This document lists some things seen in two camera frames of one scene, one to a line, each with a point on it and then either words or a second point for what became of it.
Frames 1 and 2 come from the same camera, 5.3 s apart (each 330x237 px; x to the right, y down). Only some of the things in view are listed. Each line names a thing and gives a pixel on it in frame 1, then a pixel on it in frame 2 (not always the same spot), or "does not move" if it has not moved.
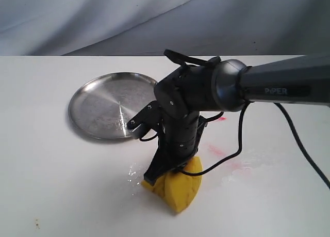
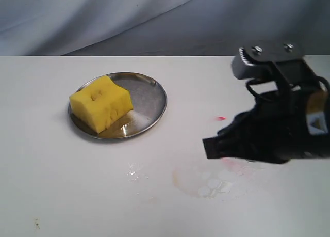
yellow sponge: x=178 y=190 -> x=99 y=104
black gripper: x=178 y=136 -> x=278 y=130
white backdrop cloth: x=147 y=22 does not move
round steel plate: x=102 y=106 does not move
